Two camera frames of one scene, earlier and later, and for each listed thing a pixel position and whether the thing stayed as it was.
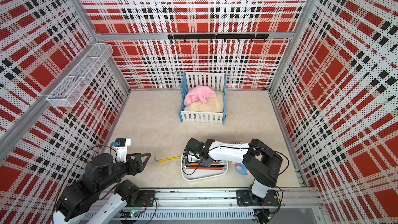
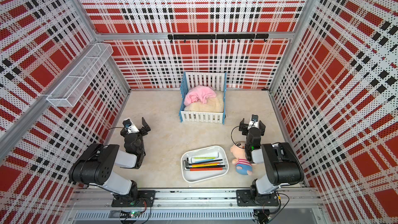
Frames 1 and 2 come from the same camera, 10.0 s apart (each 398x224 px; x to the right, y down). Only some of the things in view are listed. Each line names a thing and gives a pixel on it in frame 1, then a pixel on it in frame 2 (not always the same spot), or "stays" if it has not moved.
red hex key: x=201 y=168 stays
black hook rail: x=212 y=37 stays
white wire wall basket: x=73 y=84 stays
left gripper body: x=131 y=168 → x=142 y=131
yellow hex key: x=165 y=159 → x=204 y=165
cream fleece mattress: x=213 y=104 stays
